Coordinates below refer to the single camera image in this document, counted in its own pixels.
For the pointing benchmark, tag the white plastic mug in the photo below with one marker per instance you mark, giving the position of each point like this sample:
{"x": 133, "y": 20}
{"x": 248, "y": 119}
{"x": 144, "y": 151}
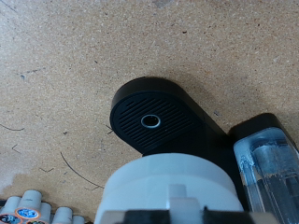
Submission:
{"x": 162, "y": 183}

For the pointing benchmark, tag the clear water tank black lid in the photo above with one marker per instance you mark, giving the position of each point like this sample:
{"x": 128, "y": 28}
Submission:
{"x": 267, "y": 174}

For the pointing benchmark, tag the black keurig coffee machine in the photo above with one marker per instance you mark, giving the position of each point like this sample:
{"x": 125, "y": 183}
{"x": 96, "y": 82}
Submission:
{"x": 162, "y": 124}

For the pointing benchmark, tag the blue lid coffee pod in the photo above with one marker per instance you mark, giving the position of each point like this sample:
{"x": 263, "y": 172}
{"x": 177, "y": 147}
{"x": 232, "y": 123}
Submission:
{"x": 10, "y": 212}
{"x": 28, "y": 209}

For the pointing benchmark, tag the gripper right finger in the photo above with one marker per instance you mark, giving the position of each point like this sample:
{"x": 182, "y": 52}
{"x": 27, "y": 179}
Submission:
{"x": 236, "y": 218}

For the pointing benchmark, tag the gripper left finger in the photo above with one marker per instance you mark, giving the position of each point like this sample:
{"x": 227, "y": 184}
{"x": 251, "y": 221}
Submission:
{"x": 146, "y": 217}

